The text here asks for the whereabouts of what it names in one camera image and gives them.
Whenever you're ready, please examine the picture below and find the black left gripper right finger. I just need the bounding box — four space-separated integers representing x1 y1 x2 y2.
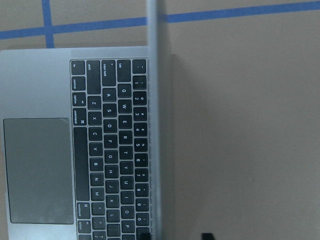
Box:
201 232 215 240

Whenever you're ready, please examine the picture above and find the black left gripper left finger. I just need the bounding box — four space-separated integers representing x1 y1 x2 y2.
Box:
138 232 152 240

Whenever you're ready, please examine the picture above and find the grey laptop with black keyboard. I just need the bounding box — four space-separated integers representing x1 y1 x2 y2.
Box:
0 0 165 240

